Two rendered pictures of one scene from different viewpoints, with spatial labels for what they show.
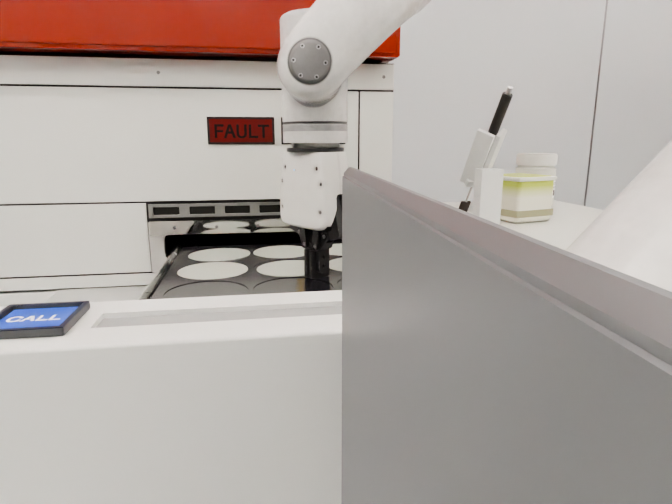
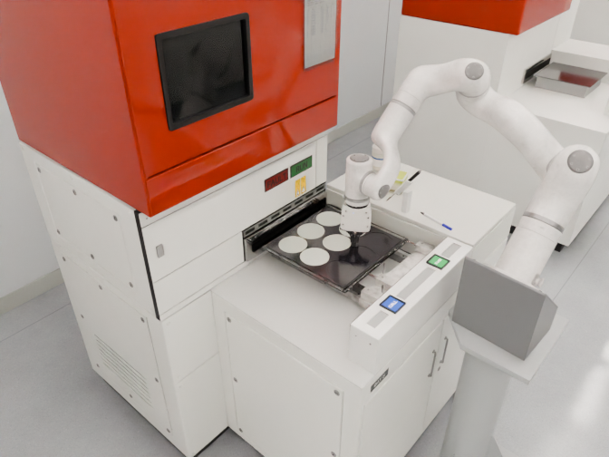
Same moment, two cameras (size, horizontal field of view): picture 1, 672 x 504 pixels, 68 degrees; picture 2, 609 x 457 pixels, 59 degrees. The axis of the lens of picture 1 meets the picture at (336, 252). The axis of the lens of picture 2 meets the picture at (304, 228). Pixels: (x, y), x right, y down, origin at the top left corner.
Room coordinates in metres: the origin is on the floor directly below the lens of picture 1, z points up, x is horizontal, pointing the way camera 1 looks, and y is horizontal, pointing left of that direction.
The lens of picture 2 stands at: (-0.39, 1.14, 2.01)
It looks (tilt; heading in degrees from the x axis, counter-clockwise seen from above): 34 degrees down; 320
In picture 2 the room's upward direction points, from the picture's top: straight up
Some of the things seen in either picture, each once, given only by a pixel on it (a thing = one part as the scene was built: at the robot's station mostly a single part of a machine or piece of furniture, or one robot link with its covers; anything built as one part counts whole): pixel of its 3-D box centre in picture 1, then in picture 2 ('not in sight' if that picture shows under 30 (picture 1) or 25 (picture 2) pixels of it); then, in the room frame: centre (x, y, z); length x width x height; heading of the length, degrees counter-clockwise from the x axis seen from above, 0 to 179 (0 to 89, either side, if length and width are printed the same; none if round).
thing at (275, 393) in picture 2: not in sight; (363, 343); (0.63, -0.03, 0.41); 0.97 x 0.64 x 0.82; 99
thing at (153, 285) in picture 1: (161, 275); (302, 267); (0.69, 0.25, 0.90); 0.37 x 0.01 x 0.01; 9
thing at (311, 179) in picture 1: (315, 183); (356, 213); (0.67, 0.03, 1.03); 0.10 x 0.07 x 0.11; 41
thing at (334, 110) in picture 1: (314, 69); (359, 176); (0.66, 0.03, 1.17); 0.09 x 0.08 x 0.13; 0
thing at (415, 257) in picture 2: not in sight; (401, 278); (0.46, 0.01, 0.87); 0.36 x 0.08 x 0.03; 99
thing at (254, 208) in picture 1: (271, 208); (286, 208); (0.93, 0.12, 0.96); 0.44 x 0.01 x 0.02; 99
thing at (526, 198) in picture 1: (518, 197); (395, 181); (0.76, -0.28, 1.00); 0.07 x 0.07 x 0.07; 25
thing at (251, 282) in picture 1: (287, 268); (333, 242); (0.72, 0.07, 0.90); 0.34 x 0.34 x 0.01; 9
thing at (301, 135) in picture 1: (314, 135); (356, 198); (0.67, 0.03, 1.09); 0.09 x 0.08 x 0.03; 41
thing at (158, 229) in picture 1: (272, 243); (288, 223); (0.92, 0.12, 0.89); 0.44 x 0.02 x 0.10; 99
